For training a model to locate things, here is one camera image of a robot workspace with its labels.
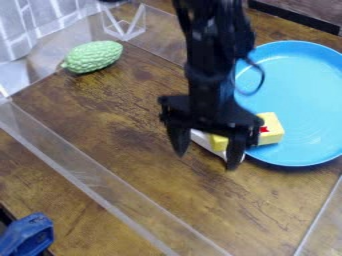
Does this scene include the yellow butter block toy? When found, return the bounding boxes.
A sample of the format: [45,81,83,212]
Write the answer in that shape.
[208,112,284,151]

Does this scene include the clear acrylic corner bracket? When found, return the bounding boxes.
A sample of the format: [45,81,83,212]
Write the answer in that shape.
[100,1,145,42]

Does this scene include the clear acrylic barrier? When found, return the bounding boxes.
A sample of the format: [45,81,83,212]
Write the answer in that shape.
[0,98,232,256]

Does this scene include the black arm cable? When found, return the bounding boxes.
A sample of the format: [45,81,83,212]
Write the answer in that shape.
[231,56,267,97]

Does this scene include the white wooden fish toy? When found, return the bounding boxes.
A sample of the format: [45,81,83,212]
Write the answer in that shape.
[188,128,247,164]

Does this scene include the green bumpy gourd toy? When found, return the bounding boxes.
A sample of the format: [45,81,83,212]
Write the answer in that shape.
[61,41,123,74]

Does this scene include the blue round plastic tray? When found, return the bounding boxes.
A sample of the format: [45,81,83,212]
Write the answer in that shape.
[235,40,342,167]

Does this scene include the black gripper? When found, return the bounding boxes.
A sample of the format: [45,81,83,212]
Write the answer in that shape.
[158,64,264,170]

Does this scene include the white checkered cloth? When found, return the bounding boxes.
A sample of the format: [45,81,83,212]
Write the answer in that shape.
[0,0,100,63]

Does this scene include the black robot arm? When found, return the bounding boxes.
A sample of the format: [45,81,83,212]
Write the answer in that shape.
[158,0,264,170]

